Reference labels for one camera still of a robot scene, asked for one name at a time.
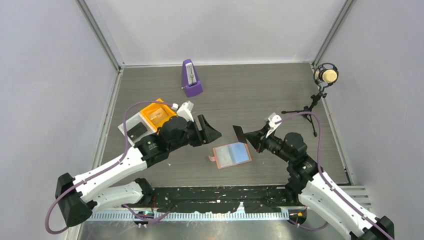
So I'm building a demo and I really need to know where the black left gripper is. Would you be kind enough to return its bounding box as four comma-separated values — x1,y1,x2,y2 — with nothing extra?
168,114,221,152

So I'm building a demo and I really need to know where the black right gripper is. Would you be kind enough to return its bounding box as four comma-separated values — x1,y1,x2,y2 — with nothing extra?
243,124,293,164

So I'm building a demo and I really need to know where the orange leather card holder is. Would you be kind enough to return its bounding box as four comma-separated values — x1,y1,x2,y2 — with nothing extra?
208,142,252,169

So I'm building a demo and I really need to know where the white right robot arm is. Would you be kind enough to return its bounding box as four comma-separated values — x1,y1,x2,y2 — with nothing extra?
242,125,395,240

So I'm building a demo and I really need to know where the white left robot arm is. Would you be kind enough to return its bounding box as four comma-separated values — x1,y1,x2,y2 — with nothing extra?
55,114,222,227

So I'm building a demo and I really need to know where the card in yellow bin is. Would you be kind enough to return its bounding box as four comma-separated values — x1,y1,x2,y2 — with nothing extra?
148,107,168,125

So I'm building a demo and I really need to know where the black card in white bin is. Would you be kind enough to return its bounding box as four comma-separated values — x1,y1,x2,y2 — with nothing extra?
127,122,148,140

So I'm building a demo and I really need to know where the purple metronome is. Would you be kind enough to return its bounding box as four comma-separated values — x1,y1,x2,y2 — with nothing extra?
181,59,203,98

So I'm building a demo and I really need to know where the yellow plastic bin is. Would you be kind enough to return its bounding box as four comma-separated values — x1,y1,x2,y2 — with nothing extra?
139,98,177,132

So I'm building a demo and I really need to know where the black microphone tripod stand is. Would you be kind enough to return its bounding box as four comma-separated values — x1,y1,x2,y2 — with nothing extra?
281,86,327,137

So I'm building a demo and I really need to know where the white plastic bin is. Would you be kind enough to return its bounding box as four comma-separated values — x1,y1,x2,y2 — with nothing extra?
118,112,156,147

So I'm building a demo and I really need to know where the beige foam microphone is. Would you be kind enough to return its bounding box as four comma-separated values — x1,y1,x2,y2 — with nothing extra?
313,62,339,87

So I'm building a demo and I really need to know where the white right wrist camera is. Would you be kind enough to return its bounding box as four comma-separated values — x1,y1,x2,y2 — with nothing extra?
265,112,283,138

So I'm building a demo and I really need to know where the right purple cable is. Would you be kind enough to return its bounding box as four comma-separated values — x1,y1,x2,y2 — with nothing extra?
274,111,398,240

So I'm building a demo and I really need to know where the purple cable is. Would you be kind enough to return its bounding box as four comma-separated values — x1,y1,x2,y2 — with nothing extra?
44,100,180,235
274,111,398,240

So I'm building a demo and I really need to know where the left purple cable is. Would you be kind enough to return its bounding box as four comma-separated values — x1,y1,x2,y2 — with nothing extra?
44,100,180,235

